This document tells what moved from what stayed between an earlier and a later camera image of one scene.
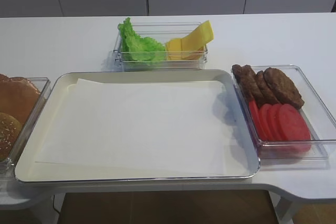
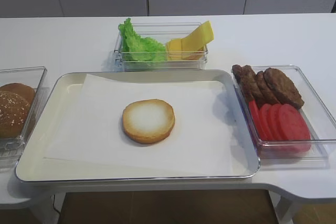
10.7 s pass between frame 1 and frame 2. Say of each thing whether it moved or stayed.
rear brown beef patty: stayed
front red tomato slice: stayed
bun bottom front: moved
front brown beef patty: stayed
